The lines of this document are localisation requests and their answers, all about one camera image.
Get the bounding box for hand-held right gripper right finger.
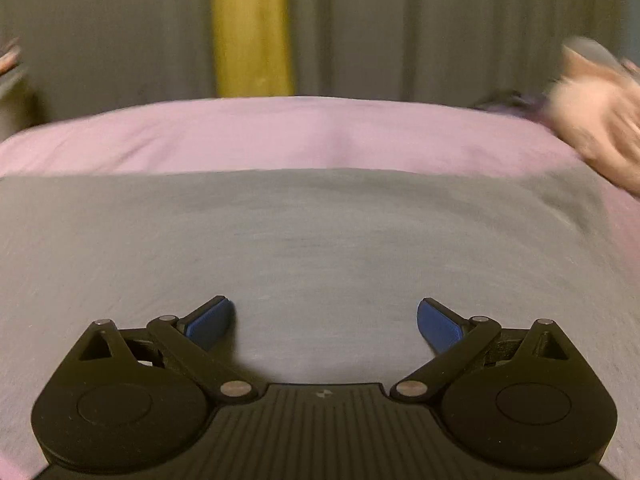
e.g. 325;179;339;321
390;297;572;403

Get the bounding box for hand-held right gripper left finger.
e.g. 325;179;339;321
76;296;257;405

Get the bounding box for pink plush toy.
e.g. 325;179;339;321
545;36;640;196

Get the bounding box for grey curtain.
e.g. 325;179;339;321
0;0;221;123
289;0;640;108

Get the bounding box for grey pants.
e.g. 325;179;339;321
0;167;640;480

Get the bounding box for yellow curtain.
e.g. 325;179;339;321
209;0;295;97

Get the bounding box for grey shelf unit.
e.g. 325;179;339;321
0;37;36;138

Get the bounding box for pink bed sheet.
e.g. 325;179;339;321
0;96;640;281

